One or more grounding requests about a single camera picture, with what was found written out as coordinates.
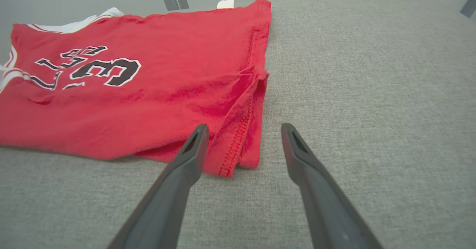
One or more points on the red jersey with striped trim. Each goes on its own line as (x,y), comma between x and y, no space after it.
(167,93)

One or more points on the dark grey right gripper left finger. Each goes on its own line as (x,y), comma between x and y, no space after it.
(167,204)

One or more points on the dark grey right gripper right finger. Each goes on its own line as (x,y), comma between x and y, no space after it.
(327,212)

